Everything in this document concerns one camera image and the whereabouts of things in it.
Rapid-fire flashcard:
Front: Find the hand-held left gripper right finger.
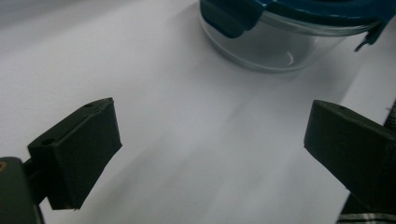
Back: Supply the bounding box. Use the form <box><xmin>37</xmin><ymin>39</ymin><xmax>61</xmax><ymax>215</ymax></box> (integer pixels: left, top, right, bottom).
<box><xmin>303</xmin><ymin>99</ymin><xmax>396</xmax><ymax>217</ymax></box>

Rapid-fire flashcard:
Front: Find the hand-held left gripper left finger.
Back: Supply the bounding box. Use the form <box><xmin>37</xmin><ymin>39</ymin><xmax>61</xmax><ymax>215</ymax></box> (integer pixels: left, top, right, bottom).
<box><xmin>26</xmin><ymin>96</ymin><xmax>123</xmax><ymax>211</ymax></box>

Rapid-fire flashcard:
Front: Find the round glass container teal lid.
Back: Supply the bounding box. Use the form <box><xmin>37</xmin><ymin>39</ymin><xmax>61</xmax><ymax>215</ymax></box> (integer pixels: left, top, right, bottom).
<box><xmin>198</xmin><ymin>0</ymin><xmax>396</xmax><ymax>75</ymax></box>

